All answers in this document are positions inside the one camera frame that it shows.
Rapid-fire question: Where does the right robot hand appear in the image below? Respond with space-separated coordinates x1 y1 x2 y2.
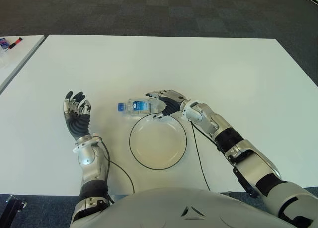
145 89 187 119

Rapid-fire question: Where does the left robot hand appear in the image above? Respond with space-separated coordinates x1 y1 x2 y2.
62 90 92 141

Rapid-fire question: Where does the clear water bottle blue cap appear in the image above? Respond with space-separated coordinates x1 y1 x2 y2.
117 98 166 116

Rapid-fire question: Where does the white plate black rim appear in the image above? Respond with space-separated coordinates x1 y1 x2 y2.
129 112 187 170

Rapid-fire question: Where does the white side table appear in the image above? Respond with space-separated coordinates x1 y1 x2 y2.
0 35 45 94

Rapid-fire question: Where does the red marker pen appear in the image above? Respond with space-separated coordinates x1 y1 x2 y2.
8 36 24 50

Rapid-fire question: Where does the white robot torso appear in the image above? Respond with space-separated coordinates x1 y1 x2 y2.
77 187 318 228

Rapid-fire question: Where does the white right wrist camera ring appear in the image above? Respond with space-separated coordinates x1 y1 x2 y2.
180 100 199 117

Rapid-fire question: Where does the white wrist camera ring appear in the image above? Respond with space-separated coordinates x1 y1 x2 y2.
72 132 104 154
180 100 199 117

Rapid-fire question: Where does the white left wrist camera ring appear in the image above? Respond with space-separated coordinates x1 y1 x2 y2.
72 132 104 154

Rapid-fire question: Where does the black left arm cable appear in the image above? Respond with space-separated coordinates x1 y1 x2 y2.
95 136 135 204

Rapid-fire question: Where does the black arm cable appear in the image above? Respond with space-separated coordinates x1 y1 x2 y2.
95 136 135 204
190 121 212 191

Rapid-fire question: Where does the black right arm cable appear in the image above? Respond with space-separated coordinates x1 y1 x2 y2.
190 121 212 191

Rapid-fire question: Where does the black metal stand frame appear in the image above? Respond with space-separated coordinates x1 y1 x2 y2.
0 195 28 228

